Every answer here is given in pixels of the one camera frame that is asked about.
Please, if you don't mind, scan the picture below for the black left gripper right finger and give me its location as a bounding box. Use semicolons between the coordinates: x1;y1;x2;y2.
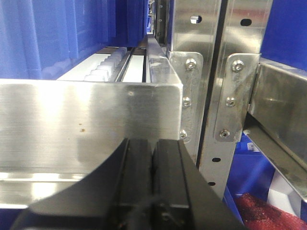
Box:
134;139;248;230

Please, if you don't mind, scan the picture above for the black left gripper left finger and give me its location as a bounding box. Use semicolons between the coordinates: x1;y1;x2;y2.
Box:
12;139;152;230

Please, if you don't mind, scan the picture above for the steel shelf front beam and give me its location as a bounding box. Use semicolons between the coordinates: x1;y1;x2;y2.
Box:
0;79;182;209

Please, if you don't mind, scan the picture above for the steel shelf beam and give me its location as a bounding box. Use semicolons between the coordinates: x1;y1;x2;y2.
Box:
0;79;182;209
244;58;307;201

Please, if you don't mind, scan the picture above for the steel right shelf beam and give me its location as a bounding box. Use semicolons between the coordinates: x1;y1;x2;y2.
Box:
244;58;307;201

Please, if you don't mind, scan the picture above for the blue bin on shelf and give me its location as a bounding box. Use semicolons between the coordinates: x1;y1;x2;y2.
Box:
0;0;148;80

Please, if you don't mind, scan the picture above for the blue lower bin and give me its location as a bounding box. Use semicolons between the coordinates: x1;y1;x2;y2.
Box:
223;134;275;230

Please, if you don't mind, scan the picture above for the red glitter object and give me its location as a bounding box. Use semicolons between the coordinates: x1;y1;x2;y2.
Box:
235;193;307;230

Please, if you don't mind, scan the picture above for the steel shelf upright post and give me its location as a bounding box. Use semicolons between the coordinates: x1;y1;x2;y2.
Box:
166;0;223;162

